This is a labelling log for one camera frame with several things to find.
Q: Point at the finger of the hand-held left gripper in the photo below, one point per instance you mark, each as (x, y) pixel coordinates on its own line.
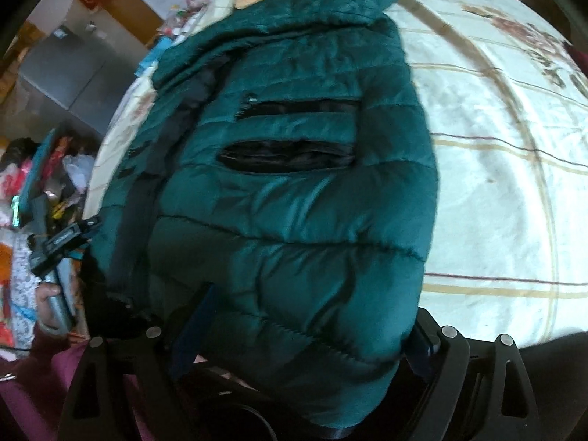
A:
(94, 224)

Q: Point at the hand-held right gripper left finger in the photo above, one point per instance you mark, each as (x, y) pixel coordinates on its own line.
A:
(197, 326)

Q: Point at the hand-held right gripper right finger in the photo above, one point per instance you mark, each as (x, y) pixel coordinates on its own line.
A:
(425, 344)

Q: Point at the green quilted puffer jacket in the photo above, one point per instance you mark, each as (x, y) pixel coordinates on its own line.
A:
(285, 193)

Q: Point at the person's left forearm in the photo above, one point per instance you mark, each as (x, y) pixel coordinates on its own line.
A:
(27, 376)

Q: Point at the person's left hand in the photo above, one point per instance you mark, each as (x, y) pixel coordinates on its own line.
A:
(46, 303)

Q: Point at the white plastic bag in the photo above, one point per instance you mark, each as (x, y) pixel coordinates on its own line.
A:
(77, 172)

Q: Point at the grey refrigerator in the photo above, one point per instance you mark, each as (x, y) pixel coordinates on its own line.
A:
(69, 78)

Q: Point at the blue paper bag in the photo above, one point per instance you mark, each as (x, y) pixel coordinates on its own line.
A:
(154, 55)

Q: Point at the cream floral bed sheet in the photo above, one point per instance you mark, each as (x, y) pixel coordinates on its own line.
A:
(496, 170)

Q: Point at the brown wooden door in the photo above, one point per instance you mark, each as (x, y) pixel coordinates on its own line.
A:
(128, 4)

